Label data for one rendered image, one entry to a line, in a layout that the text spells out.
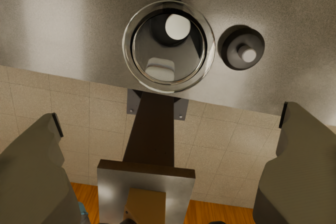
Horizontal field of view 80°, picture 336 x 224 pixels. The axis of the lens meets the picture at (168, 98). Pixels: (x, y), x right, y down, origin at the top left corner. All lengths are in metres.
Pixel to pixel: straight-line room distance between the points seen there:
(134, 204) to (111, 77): 0.41
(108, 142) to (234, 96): 1.52
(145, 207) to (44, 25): 0.57
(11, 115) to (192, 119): 1.51
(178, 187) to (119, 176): 0.20
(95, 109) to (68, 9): 1.31
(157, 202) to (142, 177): 0.09
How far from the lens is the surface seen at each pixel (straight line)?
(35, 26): 0.55
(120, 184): 0.75
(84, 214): 0.64
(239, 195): 2.45
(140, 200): 0.73
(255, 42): 0.46
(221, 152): 1.96
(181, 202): 0.80
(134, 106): 1.63
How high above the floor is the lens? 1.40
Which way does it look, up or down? 62 degrees down
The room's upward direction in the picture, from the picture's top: 177 degrees counter-clockwise
